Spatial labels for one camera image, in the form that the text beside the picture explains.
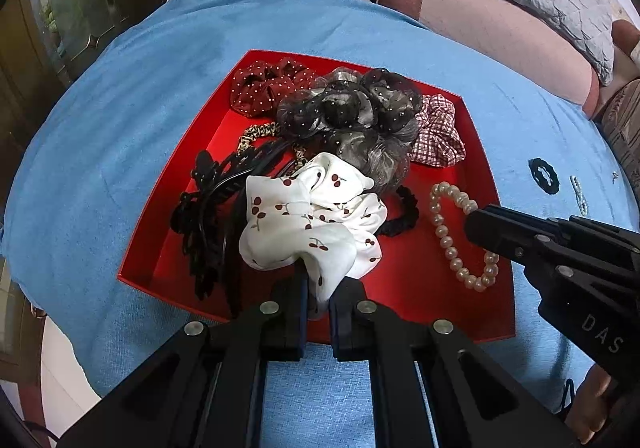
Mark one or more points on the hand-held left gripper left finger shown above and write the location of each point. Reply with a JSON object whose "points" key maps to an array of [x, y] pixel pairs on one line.
{"points": [[303, 328]]}

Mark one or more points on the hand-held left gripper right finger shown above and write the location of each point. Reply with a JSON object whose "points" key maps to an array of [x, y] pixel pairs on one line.
{"points": [[336, 333]]}

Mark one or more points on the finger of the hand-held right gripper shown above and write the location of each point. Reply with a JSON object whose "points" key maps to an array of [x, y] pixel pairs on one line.
{"points": [[590, 238], [575, 298]]}

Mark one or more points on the red tray box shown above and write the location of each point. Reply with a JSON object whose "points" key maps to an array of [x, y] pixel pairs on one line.
{"points": [[430, 308]]}

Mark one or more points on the white cherry print scrunchie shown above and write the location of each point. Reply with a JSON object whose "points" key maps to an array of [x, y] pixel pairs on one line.
{"points": [[310, 223]]}

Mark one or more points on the black hair claw clip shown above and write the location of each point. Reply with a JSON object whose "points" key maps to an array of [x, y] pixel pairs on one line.
{"points": [[205, 223]]}

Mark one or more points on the red plaid scrunchie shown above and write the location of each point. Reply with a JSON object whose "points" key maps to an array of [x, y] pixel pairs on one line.
{"points": [[437, 137]]}

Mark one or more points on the leopard print scrunchie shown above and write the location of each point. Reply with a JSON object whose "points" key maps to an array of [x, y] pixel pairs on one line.
{"points": [[252, 135]]}

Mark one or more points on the black gauze scrunchie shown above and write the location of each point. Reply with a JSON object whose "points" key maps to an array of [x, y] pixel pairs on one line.
{"points": [[345, 117]]}

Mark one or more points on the red polka dot scrunchie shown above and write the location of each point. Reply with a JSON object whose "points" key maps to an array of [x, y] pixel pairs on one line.
{"points": [[260, 82]]}

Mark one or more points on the person's right hand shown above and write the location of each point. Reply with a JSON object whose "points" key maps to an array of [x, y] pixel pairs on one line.
{"points": [[587, 403]]}

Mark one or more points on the small gold hairpin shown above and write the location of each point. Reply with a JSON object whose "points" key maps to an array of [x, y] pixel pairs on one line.
{"points": [[615, 175]]}

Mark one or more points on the striped cushion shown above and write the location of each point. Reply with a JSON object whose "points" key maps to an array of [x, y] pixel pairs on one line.
{"points": [[622, 122]]}

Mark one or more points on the pink quilted cushion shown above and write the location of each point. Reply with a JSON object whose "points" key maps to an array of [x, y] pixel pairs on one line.
{"points": [[490, 22]]}

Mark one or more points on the blue towel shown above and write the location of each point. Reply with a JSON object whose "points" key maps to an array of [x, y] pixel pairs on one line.
{"points": [[125, 137]]}

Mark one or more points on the glass door cabinet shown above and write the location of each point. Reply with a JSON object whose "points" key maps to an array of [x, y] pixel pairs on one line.
{"points": [[75, 27]]}

